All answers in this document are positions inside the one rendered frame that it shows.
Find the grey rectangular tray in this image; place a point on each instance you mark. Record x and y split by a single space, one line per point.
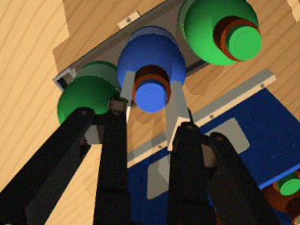
165 15

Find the blue bottle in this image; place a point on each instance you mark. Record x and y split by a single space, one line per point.
153 53

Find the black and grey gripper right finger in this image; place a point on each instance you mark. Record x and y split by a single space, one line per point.
236 197

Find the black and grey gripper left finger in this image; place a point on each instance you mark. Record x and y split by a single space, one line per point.
33 193

